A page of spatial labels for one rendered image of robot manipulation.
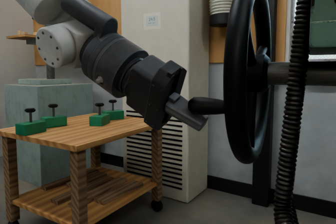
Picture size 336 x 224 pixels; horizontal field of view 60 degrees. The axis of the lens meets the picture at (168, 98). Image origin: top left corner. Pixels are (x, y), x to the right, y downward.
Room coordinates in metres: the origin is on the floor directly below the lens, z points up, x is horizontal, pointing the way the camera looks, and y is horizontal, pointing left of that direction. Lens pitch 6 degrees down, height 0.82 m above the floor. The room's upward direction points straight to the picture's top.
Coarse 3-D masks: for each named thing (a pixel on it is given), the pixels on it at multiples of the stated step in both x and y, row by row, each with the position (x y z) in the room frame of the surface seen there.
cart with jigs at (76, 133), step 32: (32, 128) 1.27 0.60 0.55; (64, 128) 1.40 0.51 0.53; (96, 128) 1.40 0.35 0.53; (128, 128) 1.40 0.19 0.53; (160, 128) 1.61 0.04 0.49; (96, 160) 1.85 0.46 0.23; (160, 160) 1.61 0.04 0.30; (32, 192) 1.46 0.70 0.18; (64, 192) 1.46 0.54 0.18; (96, 192) 1.41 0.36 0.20; (128, 192) 1.45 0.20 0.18; (160, 192) 1.61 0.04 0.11
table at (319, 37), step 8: (312, 24) 0.33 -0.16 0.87; (320, 24) 0.33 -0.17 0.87; (328, 24) 0.33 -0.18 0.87; (312, 32) 0.33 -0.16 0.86; (320, 32) 0.33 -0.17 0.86; (328, 32) 0.33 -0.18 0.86; (312, 40) 0.33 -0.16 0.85; (320, 40) 0.33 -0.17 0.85; (328, 40) 0.33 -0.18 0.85; (312, 48) 0.34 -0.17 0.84; (320, 48) 0.34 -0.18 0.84; (328, 48) 0.34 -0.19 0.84
